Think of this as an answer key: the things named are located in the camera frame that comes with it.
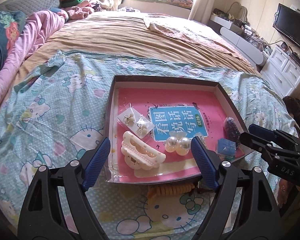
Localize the bag of dark beads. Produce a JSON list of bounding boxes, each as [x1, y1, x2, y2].
[[223, 117, 241, 148]]

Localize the large pearl hair tie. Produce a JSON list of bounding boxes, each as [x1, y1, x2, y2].
[[164, 130, 192, 156]]

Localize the orange spiral hair tie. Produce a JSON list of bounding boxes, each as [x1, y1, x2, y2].
[[147, 182, 196, 201]]

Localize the white pearl hair claw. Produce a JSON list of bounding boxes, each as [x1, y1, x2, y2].
[[121, 131, 166, 171]]

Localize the flower earrings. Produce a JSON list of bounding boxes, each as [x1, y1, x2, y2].
[[117, 107, 154, 139]]

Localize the person's right hand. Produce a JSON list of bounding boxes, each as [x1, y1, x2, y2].
[[277, 179, 300, 208]]

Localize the blue small box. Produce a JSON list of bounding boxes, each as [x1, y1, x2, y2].
[[216, 138, 236, 157]]

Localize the white drawer chest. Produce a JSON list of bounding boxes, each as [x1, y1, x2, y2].
[[261, 46, 300, 98]]

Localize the white low cabinet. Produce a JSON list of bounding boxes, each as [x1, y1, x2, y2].
[[208, 14, 267, 67]]

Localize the Hello Kitty teal blanket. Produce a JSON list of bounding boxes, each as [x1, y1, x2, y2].
[[0, 51, 296, 239]]

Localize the black flat television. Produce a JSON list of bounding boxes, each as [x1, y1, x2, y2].
[[273, 3, 300, 48]]

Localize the shallow dark cardboard tray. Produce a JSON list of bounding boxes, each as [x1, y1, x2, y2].
[[103, 74, 254, 185]]

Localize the pink floral cloth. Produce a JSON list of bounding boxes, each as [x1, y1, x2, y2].
[[143, 13, 247, 62]]

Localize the beige curtain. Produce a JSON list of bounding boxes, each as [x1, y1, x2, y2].
[[188, 0, 215, 24]]

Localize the tan bed sheet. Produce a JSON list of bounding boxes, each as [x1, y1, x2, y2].
[[12, 11, 258, 85]]

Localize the pink quilt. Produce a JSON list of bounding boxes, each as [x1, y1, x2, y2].
[[0, 10, 66, 104]]

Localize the dark floral pillow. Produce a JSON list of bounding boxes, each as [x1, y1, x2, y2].
[[0, 11, 27, 71]]

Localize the pile of clothes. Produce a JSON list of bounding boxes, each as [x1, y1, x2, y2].
[[58, 0, 114, 21]]

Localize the grey quilted headboard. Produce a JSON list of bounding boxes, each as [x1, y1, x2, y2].
[[0, 0, 61, 16]]

